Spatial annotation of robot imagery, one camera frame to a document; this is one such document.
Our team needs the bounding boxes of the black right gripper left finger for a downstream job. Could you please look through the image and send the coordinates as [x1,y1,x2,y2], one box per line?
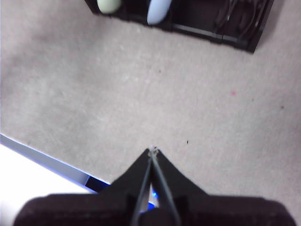
[13,148,153,226]

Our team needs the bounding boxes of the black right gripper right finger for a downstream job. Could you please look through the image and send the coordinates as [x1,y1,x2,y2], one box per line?
[151,149,297,226]

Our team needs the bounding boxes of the green round plate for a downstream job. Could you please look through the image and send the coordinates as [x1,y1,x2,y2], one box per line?
[96,0,122,14]

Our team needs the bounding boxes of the blue round plate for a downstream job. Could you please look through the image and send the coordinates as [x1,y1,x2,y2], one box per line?
[146,0,170,25]

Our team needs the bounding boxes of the black plastic plate rack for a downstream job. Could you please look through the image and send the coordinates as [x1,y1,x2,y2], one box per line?
[84,0,275,54]

